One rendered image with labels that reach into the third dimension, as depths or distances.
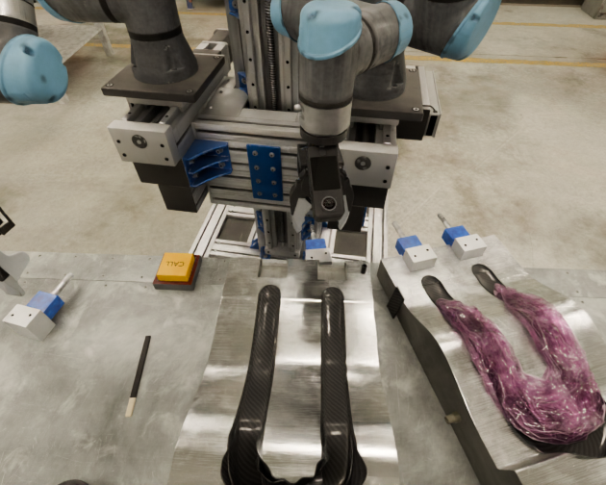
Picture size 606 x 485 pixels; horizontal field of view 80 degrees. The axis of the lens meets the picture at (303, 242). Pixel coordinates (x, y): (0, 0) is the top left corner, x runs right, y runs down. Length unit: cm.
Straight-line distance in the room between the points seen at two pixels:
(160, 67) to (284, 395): 74
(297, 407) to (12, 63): 53
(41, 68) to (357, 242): 133
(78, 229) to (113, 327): 156
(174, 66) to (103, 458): 78
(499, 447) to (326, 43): 56
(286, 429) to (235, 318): 21
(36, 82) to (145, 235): 161
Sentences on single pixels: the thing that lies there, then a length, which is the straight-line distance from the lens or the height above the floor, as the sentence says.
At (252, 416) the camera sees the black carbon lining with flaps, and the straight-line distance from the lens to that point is 52.
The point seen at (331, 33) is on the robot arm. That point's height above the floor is 126.
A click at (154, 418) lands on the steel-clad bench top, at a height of 80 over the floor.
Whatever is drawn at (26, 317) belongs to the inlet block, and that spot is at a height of 85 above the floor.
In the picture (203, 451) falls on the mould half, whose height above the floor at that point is 94.
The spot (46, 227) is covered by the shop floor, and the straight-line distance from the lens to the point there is 242.
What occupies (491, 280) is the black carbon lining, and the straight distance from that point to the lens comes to 78.
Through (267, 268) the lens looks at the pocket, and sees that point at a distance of 69.
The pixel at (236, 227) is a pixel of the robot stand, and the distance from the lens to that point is 170.
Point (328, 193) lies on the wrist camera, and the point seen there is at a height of 107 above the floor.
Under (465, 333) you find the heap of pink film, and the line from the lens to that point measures 61.
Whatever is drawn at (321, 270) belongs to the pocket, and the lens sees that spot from 69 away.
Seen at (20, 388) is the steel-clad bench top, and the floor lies 80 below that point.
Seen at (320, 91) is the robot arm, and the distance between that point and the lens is 50.
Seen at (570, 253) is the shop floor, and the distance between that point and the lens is 230.
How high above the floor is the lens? 141
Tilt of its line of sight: 48 degrees down
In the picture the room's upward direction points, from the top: straight up
